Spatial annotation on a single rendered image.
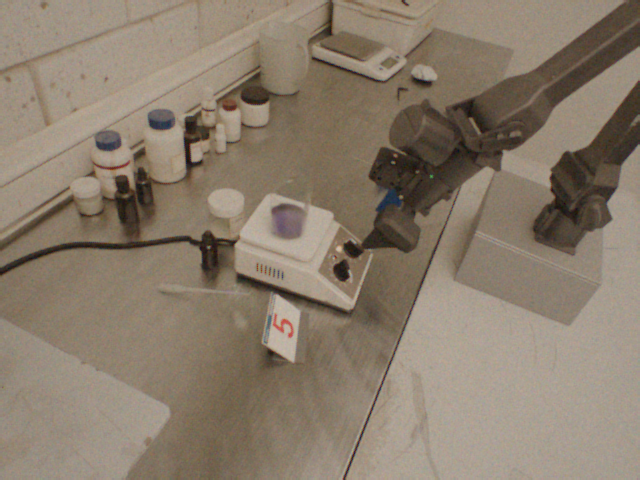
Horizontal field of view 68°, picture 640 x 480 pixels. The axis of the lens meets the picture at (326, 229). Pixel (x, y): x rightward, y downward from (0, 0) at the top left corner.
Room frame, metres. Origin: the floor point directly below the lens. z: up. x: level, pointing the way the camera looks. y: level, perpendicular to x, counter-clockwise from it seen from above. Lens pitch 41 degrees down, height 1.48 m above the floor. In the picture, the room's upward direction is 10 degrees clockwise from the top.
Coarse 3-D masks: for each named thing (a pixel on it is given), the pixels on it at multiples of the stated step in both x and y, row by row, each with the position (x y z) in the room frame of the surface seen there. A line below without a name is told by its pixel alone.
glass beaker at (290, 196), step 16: (288, 176) 0.58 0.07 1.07; (272, 192) 0.56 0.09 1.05; (288, 192) 0.58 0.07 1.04; (304, 192) 0.58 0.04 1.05; (272, 208) 0.53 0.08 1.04; (288, 208) 0.52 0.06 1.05; (304, 208) 0.54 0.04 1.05; (272, 224) 0.53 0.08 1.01; (288, 224) 0.52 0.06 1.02; (304, 224) 0.54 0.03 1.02; (288, 240) 0.52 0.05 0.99
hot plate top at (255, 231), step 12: (264, 204) 0.60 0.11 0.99; (252, 216) 0.57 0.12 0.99; (264, 216) 0.57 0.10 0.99; (312, 216) 0.59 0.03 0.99; (324, 216) 0.60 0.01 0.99; (252, 228) 0.54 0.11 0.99; (264, 228) 0.55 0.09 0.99; (312, 228) 0.57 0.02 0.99; (324, 228) 0.57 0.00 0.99; (252, 240) 0.52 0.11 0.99; (264, 240) 0.52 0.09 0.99; (276, 240) 0.52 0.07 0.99; (300, 240) 0.53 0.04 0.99; (312, 240) 0.54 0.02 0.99; (288, 252) 0.50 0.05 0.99; (300, 252) 0.51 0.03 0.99; (312, 252) 0.51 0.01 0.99
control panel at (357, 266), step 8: (336, 232) 0.59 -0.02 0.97; (344, 232) 0.60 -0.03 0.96; (336, 240) 0.58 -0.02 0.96; (344, 240) 0.59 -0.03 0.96; (328, 248) 0.55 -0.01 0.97; (336, 248) 0.56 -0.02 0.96; (328, 256) 0.54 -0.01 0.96; (344, 256) 0.55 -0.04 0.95; (360, 256) 0.57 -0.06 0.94; (368, 256) 0.58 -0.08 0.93; (328, 264) 0.52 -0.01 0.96; (352, 264) 0.55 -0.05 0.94; (360, 264) 0.56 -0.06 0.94; (320, 272) 0.50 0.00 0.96; (328, 272) 0.51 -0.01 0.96; (352, 272) 0.53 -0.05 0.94; (360, 272) 0.54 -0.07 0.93; (328, 280) 0.49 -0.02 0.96; (336, 280) 0.50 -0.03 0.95; (352, 280) 0.52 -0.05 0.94; (360, 280) 0.53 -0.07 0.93; (344, 288) 0.50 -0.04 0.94; (352, 288) 0.50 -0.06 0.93; (352, 296) 0.49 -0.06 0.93
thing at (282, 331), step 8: (280, 304) 0.45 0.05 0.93; (288, 304) 0.46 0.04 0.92; (280, 312) 0.44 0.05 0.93; (288, 312) 0.45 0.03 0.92; (296, 312) 0.46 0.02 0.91; (272, 320) 0.42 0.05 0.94; (280, 320) 0.43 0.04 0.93; (288, 320) 0.44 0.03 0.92; (272, 328) 0.40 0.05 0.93; (280, 328) 0.41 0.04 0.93; (288, 328) 0.42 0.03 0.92; (272, 336) 0.39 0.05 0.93; (280, 336) 0.40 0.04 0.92; (288, 336) 0.41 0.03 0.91; (272, 344) 0.38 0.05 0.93; (280, 344) 0.39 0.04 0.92; (288, 344) 0.40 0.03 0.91; (288, 352) 0.39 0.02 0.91
